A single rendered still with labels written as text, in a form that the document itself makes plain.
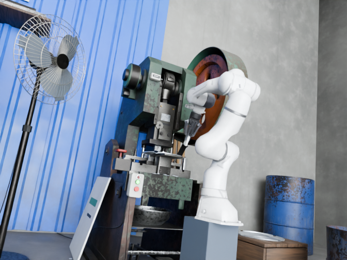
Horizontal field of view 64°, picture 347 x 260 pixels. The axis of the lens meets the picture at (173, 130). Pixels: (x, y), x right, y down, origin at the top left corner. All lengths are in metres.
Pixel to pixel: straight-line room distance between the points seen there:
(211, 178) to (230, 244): 0.30
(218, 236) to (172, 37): 2.94
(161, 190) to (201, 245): 0.64
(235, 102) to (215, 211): 0.49
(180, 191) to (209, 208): 0.63
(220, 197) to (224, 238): 0.17
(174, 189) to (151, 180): 0.17
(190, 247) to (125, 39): 2.67
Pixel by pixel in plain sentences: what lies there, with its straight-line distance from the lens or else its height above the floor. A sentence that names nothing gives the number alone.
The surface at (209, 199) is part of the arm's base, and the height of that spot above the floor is 0.54.
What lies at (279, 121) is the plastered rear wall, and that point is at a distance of 4.61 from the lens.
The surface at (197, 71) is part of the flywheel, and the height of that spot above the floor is 1.60.
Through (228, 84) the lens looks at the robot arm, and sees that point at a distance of 1.36.
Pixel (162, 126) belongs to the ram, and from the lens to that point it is 2.02.
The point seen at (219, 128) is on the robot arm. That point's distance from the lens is 1.32.
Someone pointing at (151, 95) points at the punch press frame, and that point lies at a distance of 1.99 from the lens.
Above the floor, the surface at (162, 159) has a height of 0.75.
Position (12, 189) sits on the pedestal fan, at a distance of 2.03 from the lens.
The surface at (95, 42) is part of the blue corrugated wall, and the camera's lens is 3.35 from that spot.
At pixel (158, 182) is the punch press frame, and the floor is 0.59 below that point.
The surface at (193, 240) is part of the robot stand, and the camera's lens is 1.33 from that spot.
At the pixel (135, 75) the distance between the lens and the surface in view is 2.03.
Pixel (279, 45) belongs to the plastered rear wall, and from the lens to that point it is 5.04.
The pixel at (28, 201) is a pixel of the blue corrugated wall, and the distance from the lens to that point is 3.04.
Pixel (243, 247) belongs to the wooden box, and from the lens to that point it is 1.72.
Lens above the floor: 0.57
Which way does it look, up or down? 12 degrees up
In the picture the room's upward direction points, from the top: 7 degrees clockwise
